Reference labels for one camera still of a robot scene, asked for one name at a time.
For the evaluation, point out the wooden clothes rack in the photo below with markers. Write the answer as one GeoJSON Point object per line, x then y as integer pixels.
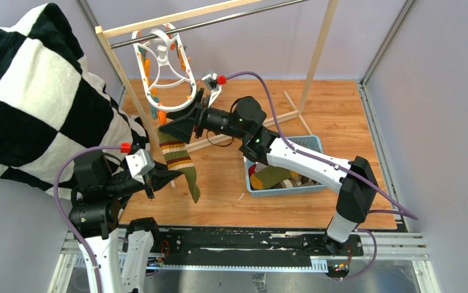
{"type": "Point", "coordinates": [166, 24]}

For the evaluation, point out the black white checkered blanket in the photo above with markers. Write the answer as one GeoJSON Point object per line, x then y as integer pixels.
{"type": "Point", "coordinates": [51, 105]}

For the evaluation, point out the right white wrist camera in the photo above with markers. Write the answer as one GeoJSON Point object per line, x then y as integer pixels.
{"type": "Point", "coordinates": [213, 82]}

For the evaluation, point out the light blue plastic basket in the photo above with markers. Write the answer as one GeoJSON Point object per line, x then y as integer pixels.
{"type": "Point", "coordinates": [252, 167]}

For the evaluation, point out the orange clothes peg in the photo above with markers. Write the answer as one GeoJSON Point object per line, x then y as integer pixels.
{"type": "Point", "coordinates": [162, 117]}

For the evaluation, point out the green striped sock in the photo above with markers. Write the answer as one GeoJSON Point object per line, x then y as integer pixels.
{"type": "Point", "coordinates": [266, 178]}
{"type": "Point", "coordinates": [177, 158]}

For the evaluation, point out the brown striped sock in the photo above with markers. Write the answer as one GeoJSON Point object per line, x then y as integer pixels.
{"type": "Point", "coordinates": [294, 182]}

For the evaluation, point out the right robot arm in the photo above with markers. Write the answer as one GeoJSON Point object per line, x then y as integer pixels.
{"type": "Point", "coordinates": [353, 180]}

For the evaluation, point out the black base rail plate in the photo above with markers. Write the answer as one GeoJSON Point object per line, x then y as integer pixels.
{"type": "Point", "coordinates": [248, 248]}

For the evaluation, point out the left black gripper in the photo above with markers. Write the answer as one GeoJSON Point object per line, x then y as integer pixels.
{"type": "Point", "coordinates": [159, 176]}

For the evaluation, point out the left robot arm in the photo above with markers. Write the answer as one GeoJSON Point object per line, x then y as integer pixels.
{"type": "Point", "coordinates": [95, 215]}

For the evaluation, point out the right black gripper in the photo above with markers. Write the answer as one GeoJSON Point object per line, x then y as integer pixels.
{"type": "Point", "coordinates": [203, 113]}

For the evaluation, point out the white round clip hanger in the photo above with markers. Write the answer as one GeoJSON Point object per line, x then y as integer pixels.
{"type": "Point", "coordinates": [165, 68]}

